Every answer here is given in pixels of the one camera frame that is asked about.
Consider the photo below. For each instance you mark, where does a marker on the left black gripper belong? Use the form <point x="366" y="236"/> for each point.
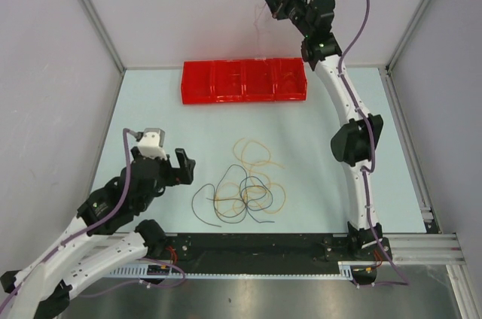
<point x="185" y="174"/>

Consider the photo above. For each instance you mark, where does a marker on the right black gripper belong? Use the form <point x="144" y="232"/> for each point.
<point x="279" y="1"/>

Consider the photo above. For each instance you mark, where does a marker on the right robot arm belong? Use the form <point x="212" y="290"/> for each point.
<point x="355" y="142"/>

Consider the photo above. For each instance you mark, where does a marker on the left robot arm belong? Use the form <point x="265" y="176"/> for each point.
<point x="67" y="266"/>

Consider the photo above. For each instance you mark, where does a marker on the red compartment bin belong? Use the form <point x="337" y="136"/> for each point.
<point x="243" y="80"/>

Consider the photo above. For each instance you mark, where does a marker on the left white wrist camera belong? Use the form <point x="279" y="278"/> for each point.
<point x="150" y="144"/>

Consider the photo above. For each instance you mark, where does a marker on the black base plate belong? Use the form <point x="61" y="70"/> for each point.
<point x="334" y="247"/>

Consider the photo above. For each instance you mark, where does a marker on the right aluminium corner post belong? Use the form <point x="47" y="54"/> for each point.
<point x="407" y="34"/>

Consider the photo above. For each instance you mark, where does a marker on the aluminium corner post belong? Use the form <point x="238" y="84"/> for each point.
<point x="407" y="34"/>
<point x="99" y="28"/>

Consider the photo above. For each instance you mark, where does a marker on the grey slotted cable duct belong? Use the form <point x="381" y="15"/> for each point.
<point x="155" y="271"/>

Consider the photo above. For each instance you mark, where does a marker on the left aluminium corner post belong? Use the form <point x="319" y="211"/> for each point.
<point x="99" y="28"/>

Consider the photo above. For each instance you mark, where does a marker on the aluminium frame rail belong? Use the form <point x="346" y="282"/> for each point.
<point x="425" y="248"/>

